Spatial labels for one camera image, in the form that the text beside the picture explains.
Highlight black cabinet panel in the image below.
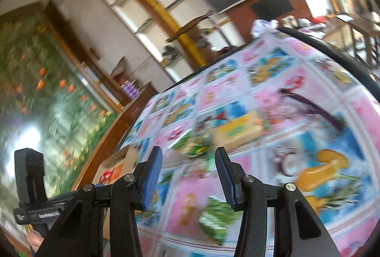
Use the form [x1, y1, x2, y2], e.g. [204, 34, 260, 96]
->
[249, 0, 294, 20]

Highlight cardboard box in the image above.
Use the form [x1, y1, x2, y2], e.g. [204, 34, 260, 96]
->
[93, 145, 141, 188]

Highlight yellow cracker pack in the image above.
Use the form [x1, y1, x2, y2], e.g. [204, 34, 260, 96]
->
[212, 113, 265, 151]

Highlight dark-framed eyeglasses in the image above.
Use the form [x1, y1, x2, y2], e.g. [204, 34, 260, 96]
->
[279, 87, 347, 135]

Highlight green and yellow snack packet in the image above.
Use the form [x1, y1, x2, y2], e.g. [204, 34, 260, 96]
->
[184, 138, 215, 158]

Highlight green and white snack packet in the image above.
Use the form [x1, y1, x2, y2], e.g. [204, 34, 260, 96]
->
[171, 129, 194, 151]

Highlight white plastic bag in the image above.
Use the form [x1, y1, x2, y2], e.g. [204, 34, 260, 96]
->
[251, 19, 280, 37]

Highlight white wall shelf unit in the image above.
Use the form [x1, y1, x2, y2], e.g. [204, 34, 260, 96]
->
[89, 0, 215, 74]

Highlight flower wall mural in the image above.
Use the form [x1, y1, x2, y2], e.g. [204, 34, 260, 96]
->
[0, 12, 120, 216]

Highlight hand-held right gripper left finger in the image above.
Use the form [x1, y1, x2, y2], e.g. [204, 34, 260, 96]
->
[44, 146, 163, 257]

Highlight wooden armchair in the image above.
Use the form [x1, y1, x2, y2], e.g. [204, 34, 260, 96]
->
[166, 9, 236, 53]

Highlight large green snack packet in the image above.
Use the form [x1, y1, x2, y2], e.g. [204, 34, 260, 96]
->
[197, 196, 243, 246]

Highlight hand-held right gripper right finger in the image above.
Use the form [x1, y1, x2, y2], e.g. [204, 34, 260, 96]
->
[215, 147, 342, 257]

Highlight wooden sideboard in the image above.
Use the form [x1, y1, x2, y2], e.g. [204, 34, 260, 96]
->
[71, 82, 158, 192]

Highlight dark shoes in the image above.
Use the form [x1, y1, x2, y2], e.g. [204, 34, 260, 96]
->
[162, 44, 182, 65]

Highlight person's left hand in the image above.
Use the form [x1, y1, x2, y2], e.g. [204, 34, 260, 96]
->
[28, 230, 45, 253]

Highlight wooden stools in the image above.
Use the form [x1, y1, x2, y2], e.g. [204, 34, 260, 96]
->
[335, 12, 380, 68]

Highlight purple bottle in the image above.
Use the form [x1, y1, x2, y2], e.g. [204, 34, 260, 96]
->
[128, 80, 142, 97]
[120, 82, 133, 99]

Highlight brown carton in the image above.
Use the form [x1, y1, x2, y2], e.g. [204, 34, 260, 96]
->
[111, 56, 127, 78]

